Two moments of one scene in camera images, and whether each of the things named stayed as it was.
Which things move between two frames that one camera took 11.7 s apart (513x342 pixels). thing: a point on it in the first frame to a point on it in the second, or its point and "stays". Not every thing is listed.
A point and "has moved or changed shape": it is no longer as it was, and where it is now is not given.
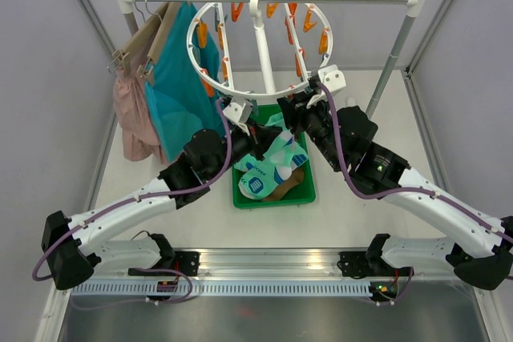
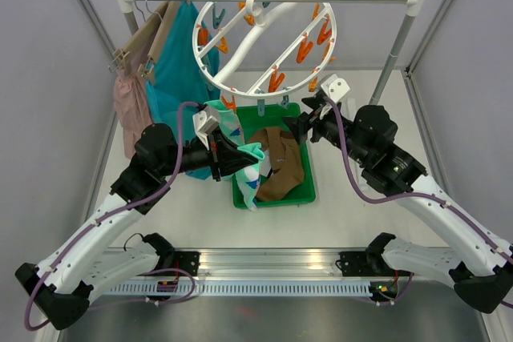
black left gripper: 260,138 to 225,155
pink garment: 132,109 stays
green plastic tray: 304,193 stays
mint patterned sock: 259,176 has moved or changed shape
